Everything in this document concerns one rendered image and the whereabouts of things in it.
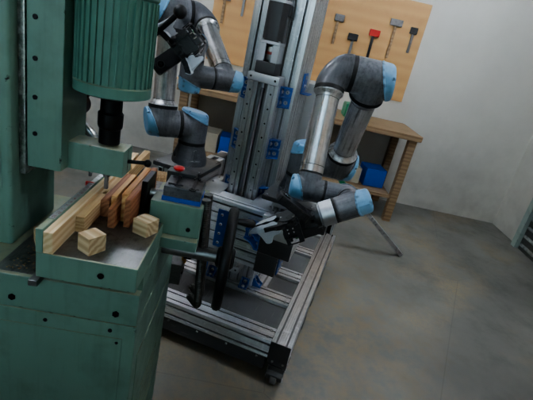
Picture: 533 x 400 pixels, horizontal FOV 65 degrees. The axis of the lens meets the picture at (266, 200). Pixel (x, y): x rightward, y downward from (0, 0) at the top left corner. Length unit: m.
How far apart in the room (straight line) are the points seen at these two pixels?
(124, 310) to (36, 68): 0.57
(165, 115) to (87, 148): 0.68
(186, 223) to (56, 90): 0.43
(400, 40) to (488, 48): 0.85
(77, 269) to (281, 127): 1.13
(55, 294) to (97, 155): 0.34
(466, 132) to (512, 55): 0.81
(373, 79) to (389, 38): 3.04
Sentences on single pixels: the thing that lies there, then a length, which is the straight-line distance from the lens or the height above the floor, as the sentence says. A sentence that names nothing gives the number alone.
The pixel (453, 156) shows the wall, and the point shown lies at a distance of 4.80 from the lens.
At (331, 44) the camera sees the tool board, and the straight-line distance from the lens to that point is 4.31.
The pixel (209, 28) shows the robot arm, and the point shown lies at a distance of 1.70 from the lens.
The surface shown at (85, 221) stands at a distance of 1.03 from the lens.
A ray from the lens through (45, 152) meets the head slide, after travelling 1.11.
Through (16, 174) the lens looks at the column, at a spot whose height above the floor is 0.98.
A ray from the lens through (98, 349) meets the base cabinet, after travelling 1.14.
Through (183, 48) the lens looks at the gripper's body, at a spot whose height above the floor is 1.32.
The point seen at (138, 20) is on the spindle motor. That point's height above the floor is 1.37.
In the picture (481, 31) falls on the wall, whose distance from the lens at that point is 4.68.
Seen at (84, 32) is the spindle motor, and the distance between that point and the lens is 1.02.
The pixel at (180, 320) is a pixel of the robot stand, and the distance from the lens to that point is 1.98.
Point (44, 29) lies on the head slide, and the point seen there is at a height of 1.31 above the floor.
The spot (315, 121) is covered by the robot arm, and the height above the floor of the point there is 1.18.
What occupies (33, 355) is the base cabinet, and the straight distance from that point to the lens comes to 1.21.
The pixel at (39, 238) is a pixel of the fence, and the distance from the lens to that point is 0.96.
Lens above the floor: 1.40
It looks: 21 degrees down
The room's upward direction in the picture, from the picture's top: 13 degrees clockwise
